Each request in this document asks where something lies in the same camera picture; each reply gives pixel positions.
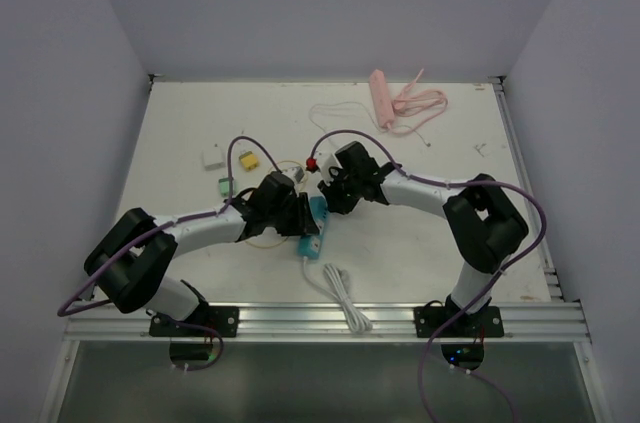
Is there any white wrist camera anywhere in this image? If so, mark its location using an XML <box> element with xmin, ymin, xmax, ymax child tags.
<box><xmin>282</xmin><ymin>166</ymin><xmax>306</xmax><ymax>185</ymax></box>
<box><xmin>305</xmin><ymin>151</ymin><xmax>342</xmax><ymax>183</ymax></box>

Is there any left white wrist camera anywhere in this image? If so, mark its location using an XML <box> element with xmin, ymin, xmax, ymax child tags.
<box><xmin>282</xmin><ymin>166</ymin><xmax>306</xmax><ymax>185</ymax></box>

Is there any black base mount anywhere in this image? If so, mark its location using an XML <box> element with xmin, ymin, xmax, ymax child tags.
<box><xmin>149</xmin><ymin>305</ymin><xmax>240</xmax><ymax>338</ymax></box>
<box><xmin>413</xmin><ymin>300</ymin><xmax>504</xmax><ymax>342</ymax></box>

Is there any white plug adapter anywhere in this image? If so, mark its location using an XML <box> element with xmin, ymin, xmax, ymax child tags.
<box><xmin>201</xmin><ymin>143</ymin><xmax>226</xmax><ymax>171</ymax></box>

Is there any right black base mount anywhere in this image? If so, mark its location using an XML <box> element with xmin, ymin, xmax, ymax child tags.
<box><xmin>413</xmin><ymin>300</ymin><xmax>504</xmax><ymax>342</ymax></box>

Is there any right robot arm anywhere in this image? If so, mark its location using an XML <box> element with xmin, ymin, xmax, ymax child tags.
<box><xmin>315</xmin><ymin>141</ymin><xmax>529</xmax><ymax>336</ymax></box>

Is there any white cable bundle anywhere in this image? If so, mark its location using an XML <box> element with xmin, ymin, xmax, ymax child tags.
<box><xmin>301</xmin><ymin>255</ymin><xmax>374</xmax><ymax>334</ymax></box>

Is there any yellow plug adapter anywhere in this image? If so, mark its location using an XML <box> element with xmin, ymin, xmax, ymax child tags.
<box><xmin>238</xmin><ymin>151</ymin><xmax>260</xmax><ymax>172</ymax></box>

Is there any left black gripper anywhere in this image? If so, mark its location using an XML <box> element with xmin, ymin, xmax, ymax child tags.
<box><xmin>266</xmin><ymin>191</ymin><xmax>318</xmax><ymax>235</ymax></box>

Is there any teal power strip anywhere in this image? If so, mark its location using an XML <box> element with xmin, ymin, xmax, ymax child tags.
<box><xmin>297</xmin><ymin>196</ymin><xmax>329</xmax><ymax>260</ymax></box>

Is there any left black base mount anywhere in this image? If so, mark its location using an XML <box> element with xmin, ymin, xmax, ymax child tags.
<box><xmin>149</xmin><ymin>305</ymin><xmax>240</xmax><ymax>338</ymax></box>

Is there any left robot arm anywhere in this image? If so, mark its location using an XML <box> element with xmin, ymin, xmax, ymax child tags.
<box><xmin>84</xmin><ymin>171</ymin><xmax>320</xmax><ymax>336</ymax></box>

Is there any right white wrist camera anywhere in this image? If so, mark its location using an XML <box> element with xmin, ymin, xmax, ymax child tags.
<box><xmin>305</xmin><ymin>151</ymin><xmax>342</xmax><ymax>183</ymax></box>

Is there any pink power strip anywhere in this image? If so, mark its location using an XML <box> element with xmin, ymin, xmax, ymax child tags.
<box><xmin>368</xmin><ymin>67</ymin><xmax>449</xmax><ymax>137</ymax></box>

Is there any green plug adapter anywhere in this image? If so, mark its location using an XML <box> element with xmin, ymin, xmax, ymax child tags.
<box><xmin>218</xmin><ymin>177</ymin><xmax>235</xmax><ymax>198</ymax></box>

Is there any aluminium front rail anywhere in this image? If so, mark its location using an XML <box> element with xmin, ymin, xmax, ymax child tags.
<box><xmin>63</xmin><ymin>302</ymin><xmax>590</xmax><ymax>343</ymax></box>

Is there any yellow plug with cable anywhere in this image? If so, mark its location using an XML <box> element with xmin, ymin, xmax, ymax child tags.
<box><xmin>247</xmin><ymin>159</ymin><xmax>301</xmax><ymax>250</ymax></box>

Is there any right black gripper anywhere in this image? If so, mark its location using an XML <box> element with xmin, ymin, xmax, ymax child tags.
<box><xmin>319</xmin><ymin>168</ymin><xmax>362</xmax><ymax>215</ymax></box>

